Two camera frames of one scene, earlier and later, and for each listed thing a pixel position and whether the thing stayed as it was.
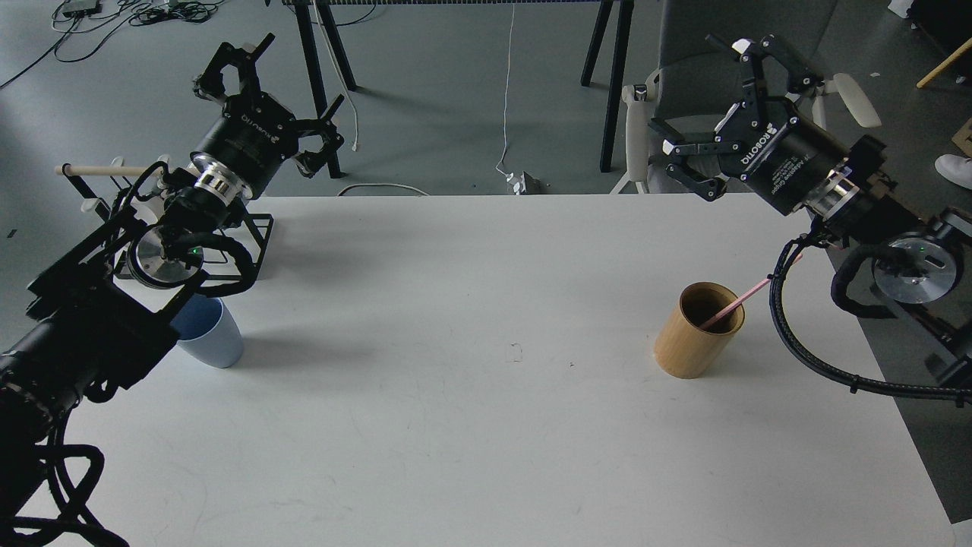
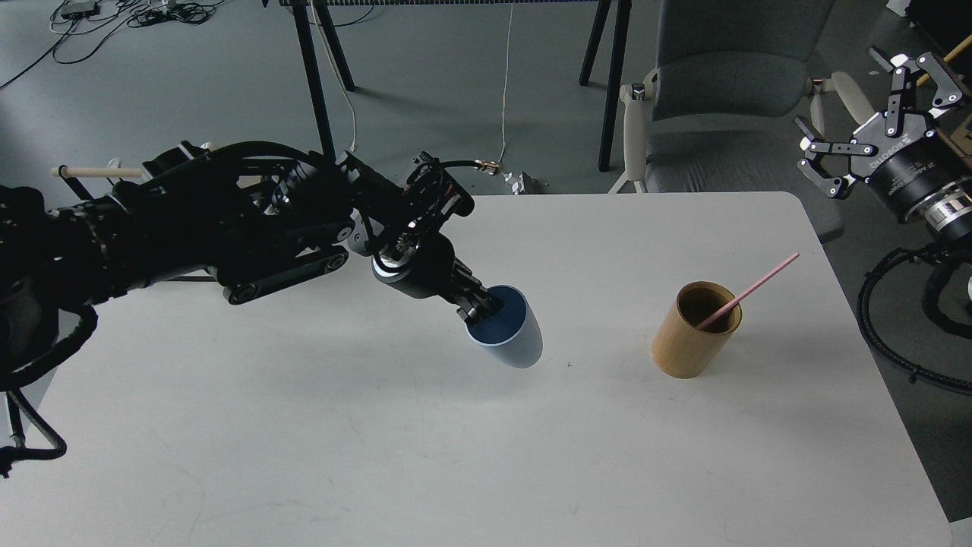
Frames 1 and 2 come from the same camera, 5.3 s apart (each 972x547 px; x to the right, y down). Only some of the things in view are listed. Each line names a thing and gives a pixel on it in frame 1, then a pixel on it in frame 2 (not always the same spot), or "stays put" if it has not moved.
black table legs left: (308, 32) stays put
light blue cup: (207, 331) → (513, 333)
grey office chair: (696, 85) stays put
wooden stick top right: (964, 47) stays put
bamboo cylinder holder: (683, 349) stays put
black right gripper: (797, 161) → (919, 175)
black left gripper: (257, 133) → (424, 265)
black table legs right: (591, 60) stays put
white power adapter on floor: (519, 184) stays put
